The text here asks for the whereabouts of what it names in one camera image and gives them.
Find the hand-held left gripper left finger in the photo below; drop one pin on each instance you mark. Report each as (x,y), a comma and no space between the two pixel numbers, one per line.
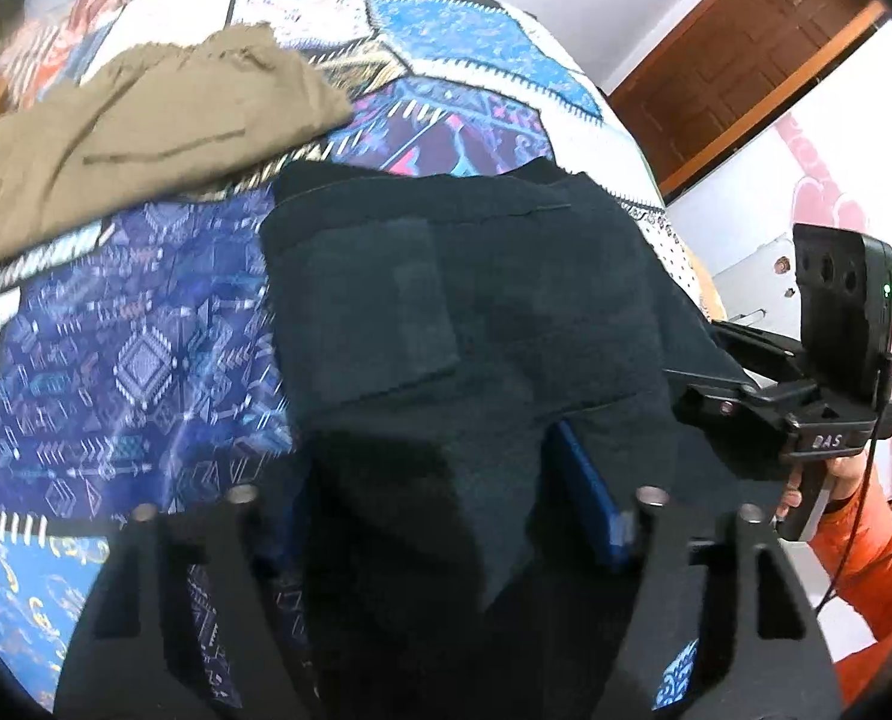
(243,577)

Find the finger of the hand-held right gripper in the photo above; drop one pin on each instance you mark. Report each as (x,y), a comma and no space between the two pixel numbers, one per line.
(731,406)
(761,356)

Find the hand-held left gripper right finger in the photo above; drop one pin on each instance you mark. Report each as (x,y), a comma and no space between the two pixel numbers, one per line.
(588,495)

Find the black pants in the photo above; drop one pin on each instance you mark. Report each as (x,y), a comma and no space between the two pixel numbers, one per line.
(491,300)

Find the person's right forearm orange sleeve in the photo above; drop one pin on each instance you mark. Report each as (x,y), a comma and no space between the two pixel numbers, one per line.
(881,585)

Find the olive green pants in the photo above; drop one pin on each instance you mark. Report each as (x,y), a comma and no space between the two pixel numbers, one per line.
(153,127)

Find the person's right hand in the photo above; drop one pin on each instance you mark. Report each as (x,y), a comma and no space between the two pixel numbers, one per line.
(845,480)

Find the orange bed sheet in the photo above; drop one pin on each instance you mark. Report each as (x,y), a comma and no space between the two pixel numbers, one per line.
(707,292)

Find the frosted glass panel pink hearts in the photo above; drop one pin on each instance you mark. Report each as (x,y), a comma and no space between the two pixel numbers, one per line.
(829,165)

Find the patchwork printed blanket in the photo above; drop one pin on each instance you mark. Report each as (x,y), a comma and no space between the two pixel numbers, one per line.
(131,360)

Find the brown wooden door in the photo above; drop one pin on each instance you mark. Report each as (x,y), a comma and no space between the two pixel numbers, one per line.
(731,67)

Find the orange striped cloth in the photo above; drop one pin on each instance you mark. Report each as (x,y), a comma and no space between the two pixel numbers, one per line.
(78,22)

